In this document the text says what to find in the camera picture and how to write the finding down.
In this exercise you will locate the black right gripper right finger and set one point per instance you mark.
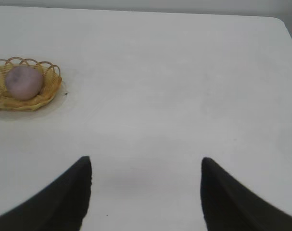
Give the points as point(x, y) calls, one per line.
point(232, 207)

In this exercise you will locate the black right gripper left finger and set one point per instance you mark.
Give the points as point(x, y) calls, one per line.
point(52, 204)

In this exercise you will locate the yellow woven wicker basket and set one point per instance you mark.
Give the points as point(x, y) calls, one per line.
point(49, 86)

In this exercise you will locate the pink peach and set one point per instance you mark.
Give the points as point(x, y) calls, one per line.
point(24, 83)

